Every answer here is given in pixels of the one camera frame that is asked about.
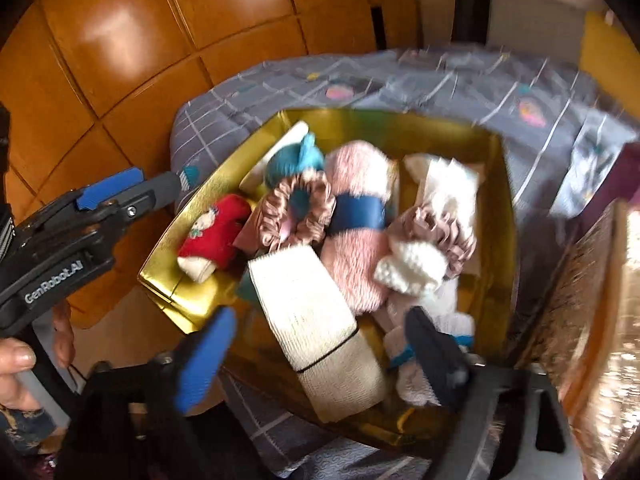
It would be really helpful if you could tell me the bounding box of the red sock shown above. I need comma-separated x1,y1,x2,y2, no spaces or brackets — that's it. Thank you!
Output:
177,194,253,283

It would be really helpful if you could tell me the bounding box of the person's patterned clothing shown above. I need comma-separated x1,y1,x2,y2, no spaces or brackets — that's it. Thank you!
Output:
0,402,71,480

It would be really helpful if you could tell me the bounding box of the gold cardboard box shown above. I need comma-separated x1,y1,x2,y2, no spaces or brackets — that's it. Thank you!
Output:
137,107,518,461

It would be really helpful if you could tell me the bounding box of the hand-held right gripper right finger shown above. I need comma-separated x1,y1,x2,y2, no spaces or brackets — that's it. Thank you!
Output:
404,307,583,480

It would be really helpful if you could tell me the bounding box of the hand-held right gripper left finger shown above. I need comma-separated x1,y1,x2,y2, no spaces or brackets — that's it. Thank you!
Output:
55,306,238,480

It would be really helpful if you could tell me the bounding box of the white soft packet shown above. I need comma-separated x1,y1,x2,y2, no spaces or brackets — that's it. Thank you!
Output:
402,154,487,221

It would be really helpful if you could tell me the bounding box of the pink fluffy towel roll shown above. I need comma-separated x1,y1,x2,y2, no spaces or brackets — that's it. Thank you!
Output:
320,141,401,317

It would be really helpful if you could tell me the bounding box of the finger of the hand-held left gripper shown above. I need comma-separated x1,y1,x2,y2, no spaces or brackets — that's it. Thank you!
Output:
90,172,182,241
15,167,146,241

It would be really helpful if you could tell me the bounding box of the grey yellow blue headboard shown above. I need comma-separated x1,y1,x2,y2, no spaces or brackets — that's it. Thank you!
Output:
487,0,640,121

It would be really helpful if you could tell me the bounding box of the pink satin scrunchie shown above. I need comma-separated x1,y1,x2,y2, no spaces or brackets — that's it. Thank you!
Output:
390,202,478,281
250,167,337,251

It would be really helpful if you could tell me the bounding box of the gold embossed tissue box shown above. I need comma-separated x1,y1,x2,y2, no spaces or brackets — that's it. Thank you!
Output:
515,197,640,480

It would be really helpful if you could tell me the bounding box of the white sock with teal band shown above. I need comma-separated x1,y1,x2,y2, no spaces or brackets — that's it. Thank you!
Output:
382,280,476,407

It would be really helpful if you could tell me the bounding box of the cream woven bandage roll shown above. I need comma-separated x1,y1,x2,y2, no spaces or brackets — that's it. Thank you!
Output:
247,246,388,423

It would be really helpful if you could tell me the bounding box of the person's left hand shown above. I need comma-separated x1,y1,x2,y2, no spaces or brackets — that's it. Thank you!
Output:
0,301,76,411

